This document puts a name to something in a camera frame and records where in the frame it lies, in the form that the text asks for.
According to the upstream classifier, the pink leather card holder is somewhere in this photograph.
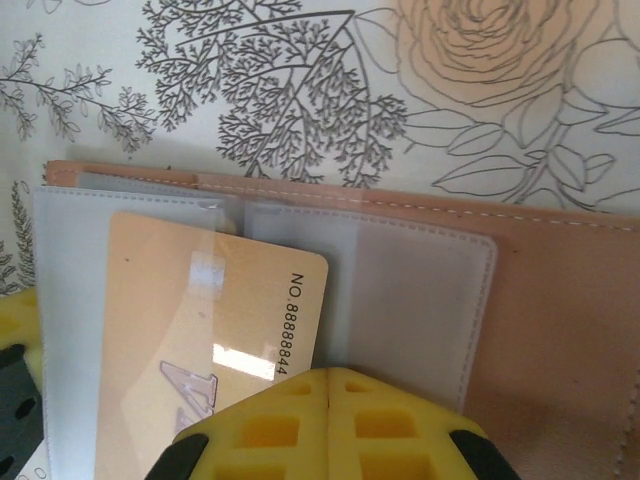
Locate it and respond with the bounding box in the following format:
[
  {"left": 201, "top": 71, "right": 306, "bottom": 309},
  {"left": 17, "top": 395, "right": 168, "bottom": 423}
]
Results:
[{"left": 32, "top": 159, "right": 640, "bottom": 480}]

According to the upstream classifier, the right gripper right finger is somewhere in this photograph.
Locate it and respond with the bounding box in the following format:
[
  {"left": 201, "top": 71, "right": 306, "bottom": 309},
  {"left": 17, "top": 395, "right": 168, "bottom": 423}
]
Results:
[{"left": 328, "top": 368, "right": 511, "bottom": 480}]

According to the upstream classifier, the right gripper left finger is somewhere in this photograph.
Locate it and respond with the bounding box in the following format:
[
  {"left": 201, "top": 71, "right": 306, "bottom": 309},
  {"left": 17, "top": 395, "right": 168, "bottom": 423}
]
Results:
[{"left": 144, "top": 368, "right": 331, "bottom": 480}]

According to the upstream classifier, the gold card number 88888844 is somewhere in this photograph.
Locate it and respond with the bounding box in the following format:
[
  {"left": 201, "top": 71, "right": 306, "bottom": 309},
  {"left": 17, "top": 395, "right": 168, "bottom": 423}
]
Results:
[{"left": 94, "top": 210, "right": 330, "bottom": 480}]

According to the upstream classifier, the floral patterned table cover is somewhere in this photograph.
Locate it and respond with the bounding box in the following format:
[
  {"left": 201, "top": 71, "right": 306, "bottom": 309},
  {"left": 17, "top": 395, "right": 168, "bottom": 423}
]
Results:
[{"left": 0, "top": 0, "right": 640, "bottom": 480}]

